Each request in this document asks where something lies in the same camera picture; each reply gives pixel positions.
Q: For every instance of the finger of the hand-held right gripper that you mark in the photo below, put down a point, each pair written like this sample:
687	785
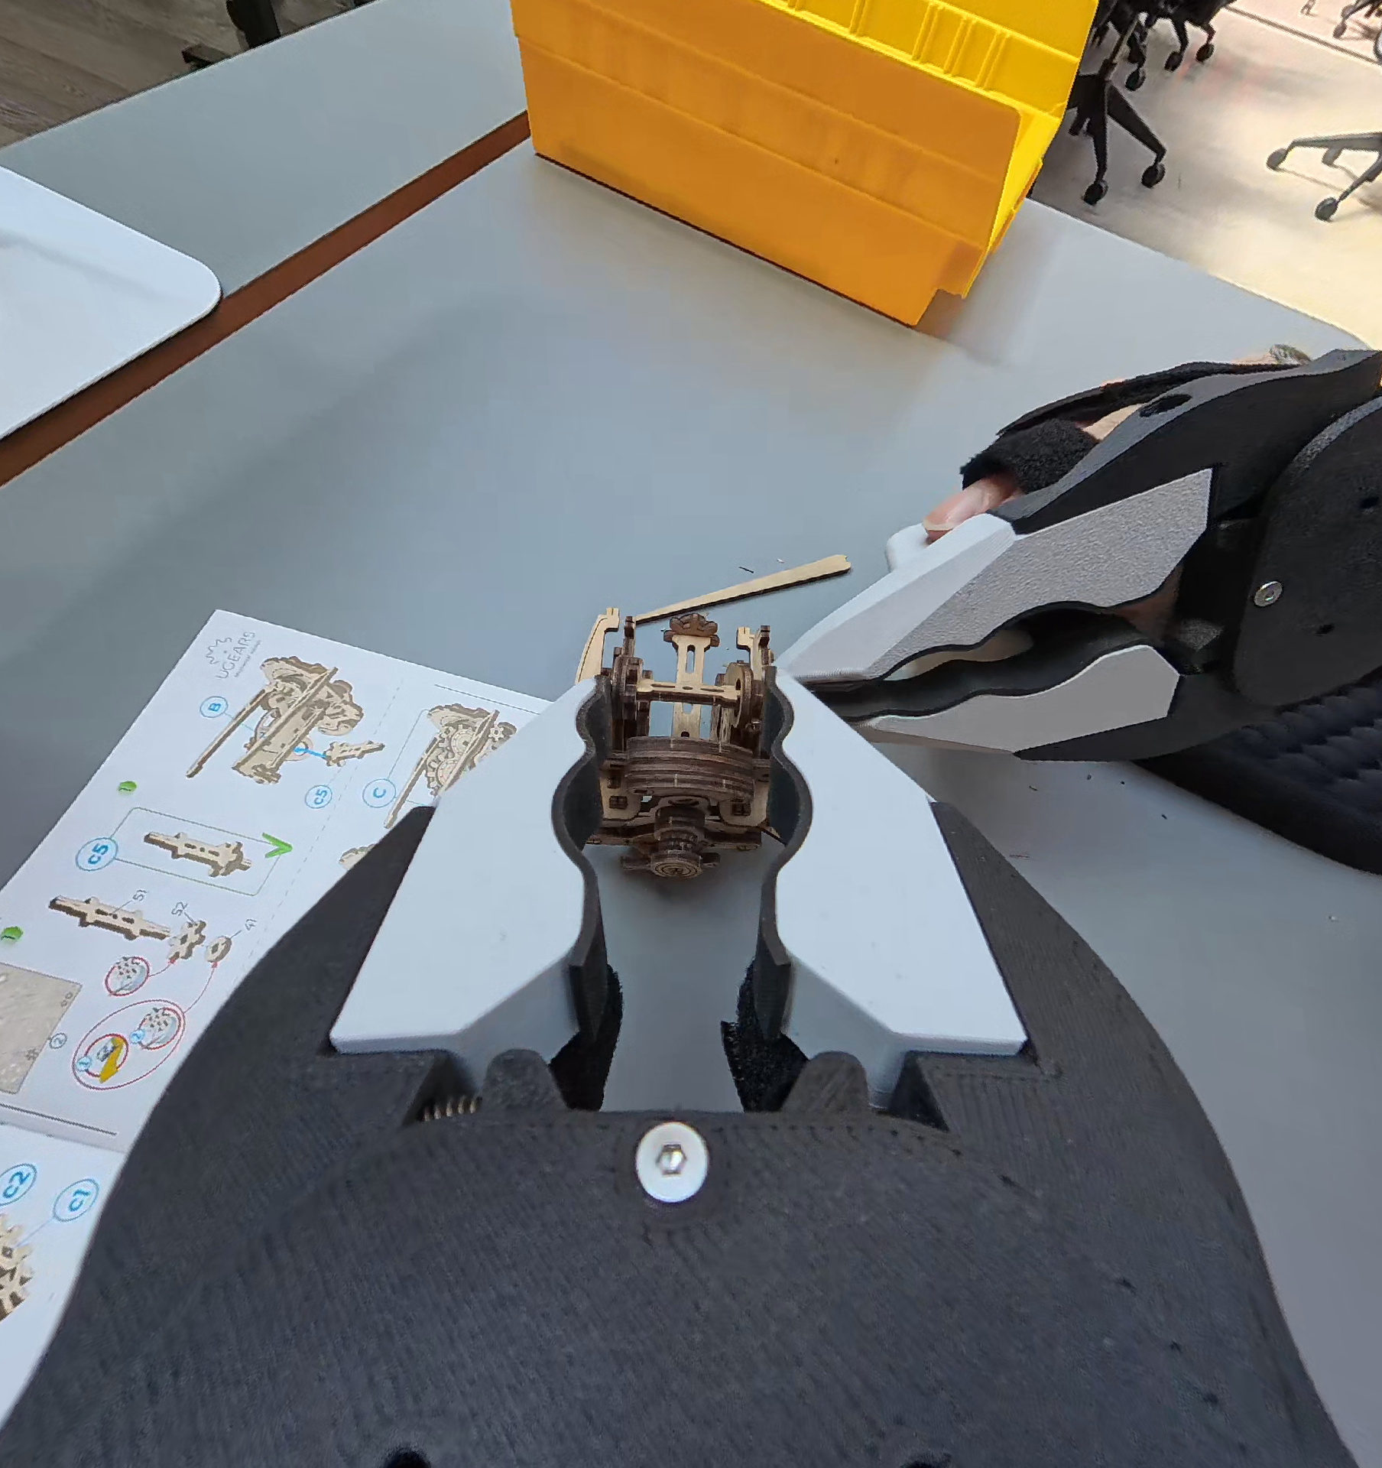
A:
1059	704
988	596

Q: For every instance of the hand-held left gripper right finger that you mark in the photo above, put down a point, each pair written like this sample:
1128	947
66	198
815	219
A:
885	917

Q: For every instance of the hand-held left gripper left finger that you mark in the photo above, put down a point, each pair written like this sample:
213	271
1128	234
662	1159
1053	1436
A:
474	917

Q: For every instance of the wooden mechanical model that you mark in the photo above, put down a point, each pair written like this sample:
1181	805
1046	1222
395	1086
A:
680	768

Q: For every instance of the grey desk with brown edge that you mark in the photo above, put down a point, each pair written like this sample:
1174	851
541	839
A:
245	137

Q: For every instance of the person's right hand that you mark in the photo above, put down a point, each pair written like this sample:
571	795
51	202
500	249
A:
972	507

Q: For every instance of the flat wooden stick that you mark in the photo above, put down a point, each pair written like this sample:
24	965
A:
750	591

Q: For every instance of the black textured wrist rest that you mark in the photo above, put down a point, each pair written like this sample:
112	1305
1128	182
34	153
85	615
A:
1321	781

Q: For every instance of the small hooked wooden piece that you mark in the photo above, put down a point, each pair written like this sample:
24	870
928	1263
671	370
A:
597	640

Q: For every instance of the printed instruction sheet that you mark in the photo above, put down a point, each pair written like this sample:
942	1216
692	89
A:
128	802

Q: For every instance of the grey office chair base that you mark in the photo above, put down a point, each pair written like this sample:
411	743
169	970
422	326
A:
1375	155

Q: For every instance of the black office chair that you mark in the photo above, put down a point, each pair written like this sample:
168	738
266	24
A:
1190	25
1117	109

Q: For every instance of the stacked yellow plastic bins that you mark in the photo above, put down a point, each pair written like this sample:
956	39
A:
783	148

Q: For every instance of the white monitor stand base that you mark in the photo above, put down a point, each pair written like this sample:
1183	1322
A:
60	298

